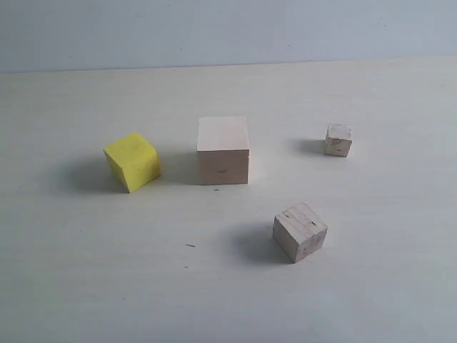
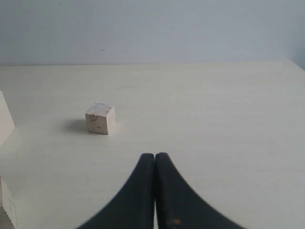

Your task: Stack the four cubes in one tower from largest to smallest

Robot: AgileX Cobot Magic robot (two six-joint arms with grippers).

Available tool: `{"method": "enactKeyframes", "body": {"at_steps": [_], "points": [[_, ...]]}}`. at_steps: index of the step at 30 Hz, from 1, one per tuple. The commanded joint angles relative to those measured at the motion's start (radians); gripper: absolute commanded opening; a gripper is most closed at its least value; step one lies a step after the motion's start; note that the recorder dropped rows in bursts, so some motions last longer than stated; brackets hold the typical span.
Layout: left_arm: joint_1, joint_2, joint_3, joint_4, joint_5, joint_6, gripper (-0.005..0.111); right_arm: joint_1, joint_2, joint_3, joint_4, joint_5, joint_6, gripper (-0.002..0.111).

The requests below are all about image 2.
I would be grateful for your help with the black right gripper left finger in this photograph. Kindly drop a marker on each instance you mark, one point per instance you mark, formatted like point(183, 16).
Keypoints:
point(133, 206)

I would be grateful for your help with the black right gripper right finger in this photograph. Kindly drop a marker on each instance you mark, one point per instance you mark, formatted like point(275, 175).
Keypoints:
point(178, 206)

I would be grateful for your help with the medium wooden cube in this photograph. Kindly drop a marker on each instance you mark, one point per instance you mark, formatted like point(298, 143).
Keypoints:
point(7, 207)

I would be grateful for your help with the large wooden cube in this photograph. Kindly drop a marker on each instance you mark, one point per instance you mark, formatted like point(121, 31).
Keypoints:
point(6, 122)

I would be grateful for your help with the small wooden cube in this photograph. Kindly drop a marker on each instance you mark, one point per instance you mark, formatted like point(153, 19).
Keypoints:
point(100, 118)

